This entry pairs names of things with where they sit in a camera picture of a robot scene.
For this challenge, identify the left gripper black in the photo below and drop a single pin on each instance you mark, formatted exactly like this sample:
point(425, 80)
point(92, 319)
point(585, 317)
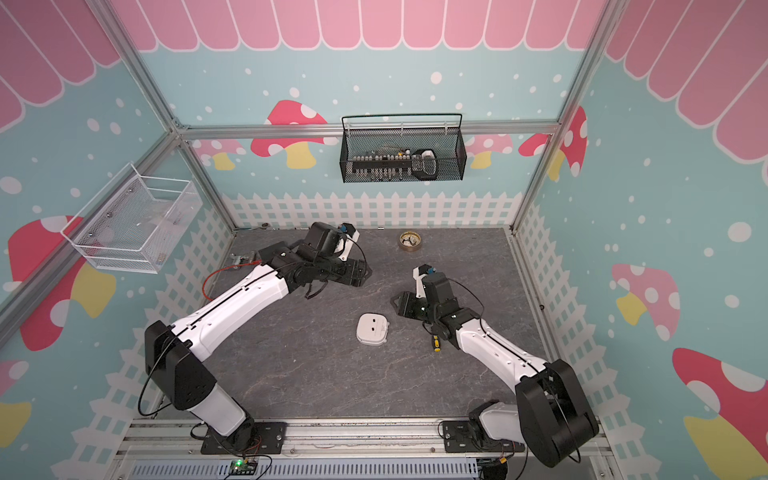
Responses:
point(359, 279)

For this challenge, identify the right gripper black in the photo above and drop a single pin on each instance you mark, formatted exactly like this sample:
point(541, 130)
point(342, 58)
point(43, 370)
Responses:
point(406, 304)

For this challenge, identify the white alarm device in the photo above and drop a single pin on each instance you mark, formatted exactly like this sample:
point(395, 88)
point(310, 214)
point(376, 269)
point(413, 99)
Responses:
point(372, 329)

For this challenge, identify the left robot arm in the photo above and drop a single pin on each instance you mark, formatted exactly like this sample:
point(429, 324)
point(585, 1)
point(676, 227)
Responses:
point(175, 353)

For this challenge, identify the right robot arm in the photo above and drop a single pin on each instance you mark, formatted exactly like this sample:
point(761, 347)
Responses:
point(551, 416)

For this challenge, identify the tape roll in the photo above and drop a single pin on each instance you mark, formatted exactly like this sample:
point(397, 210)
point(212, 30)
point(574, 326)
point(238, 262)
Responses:
point(410, 241)

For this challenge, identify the black box device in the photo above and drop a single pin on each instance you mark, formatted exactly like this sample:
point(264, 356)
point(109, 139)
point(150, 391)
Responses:
point(270, 254)

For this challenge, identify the metal clip on table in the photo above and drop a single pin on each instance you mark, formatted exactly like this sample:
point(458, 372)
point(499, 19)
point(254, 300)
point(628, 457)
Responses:
point(239, 260)

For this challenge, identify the green circuit board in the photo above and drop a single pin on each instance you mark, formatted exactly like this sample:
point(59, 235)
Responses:
point(242, 467)

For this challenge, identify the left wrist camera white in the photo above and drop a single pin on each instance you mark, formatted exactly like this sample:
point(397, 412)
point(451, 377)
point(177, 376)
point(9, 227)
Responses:
point(347, 239)

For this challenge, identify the black wire mesh basket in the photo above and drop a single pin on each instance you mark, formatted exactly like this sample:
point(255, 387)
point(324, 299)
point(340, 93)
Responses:
point(400, 148)

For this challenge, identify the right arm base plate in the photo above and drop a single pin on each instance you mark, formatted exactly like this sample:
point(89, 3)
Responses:
point(466, 436)

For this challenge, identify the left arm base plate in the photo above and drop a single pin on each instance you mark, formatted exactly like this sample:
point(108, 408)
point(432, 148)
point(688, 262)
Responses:
point(249, 439)

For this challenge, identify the white wire basket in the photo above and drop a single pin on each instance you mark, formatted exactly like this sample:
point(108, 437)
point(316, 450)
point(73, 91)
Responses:
point(134, 222)

